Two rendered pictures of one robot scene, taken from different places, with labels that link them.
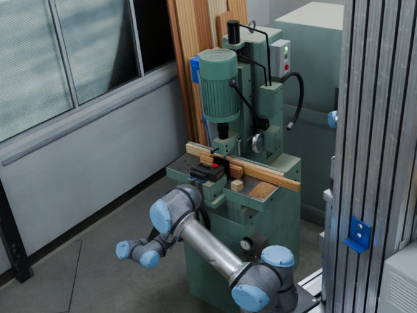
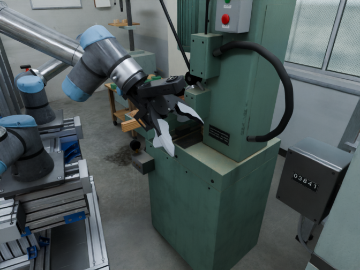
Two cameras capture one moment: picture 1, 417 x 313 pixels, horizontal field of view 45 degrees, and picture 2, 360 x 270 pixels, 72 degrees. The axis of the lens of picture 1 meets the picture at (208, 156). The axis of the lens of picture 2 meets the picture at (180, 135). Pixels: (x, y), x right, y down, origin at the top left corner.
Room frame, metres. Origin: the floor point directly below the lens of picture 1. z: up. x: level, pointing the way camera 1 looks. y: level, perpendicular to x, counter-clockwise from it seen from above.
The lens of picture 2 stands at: (2.35, -1.31, 1.43)
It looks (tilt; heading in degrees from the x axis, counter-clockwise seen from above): 30 degrees down; 100
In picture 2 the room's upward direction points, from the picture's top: straight up
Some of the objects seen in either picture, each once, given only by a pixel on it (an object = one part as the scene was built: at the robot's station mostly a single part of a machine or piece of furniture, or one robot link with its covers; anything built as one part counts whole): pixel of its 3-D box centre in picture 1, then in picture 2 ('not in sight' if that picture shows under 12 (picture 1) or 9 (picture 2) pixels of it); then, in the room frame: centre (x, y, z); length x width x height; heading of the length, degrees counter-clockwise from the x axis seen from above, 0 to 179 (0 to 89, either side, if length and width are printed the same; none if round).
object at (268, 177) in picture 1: (246, 170); (174, 110); (2.13, -0.19, 0.92); 0.59 x 0.02 x 0.04; 50
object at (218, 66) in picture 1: (219, 86); (196, 14); (2.21, -0.08, 1.35); 0.18 x 0.18 x 0.31
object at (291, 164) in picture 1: (240, 178); (208, 139); (2.30, -0.16, 0.76); 0.57 x 0.45 x 0.09; 140
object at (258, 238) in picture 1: (255, 247); (142, 162); (1.93, -0.19, 0.58); 0.12 x 0.08 x 0.08; 140
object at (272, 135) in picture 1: (270, 138); (196, 103); (2.25, -0.32, 1.02); 0.09 x 0.07 x 0.12; 50
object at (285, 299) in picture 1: (277, 288); (38, 111); (1.37, -0.22, 0.87); 0.15 x 0.15 x 0.10
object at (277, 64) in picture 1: (280, 58); (233, 4); (2.37, -0.40, 1.40); 0.10 x 0.06 x 0.16; 140
